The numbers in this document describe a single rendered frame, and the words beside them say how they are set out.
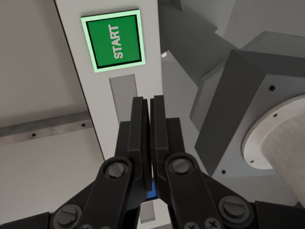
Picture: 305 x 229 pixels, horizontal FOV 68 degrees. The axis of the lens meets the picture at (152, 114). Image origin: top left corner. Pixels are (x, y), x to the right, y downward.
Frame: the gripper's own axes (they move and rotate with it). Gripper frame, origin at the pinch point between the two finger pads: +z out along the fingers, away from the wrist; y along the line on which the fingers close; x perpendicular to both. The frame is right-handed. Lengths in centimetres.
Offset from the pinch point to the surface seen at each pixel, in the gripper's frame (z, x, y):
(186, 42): 64, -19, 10
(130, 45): 15.0, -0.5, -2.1
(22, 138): 21.9, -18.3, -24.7
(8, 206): 22, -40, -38
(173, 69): 116, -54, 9
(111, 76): 14.9, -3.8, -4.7
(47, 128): 22.9, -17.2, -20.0
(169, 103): 115, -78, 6
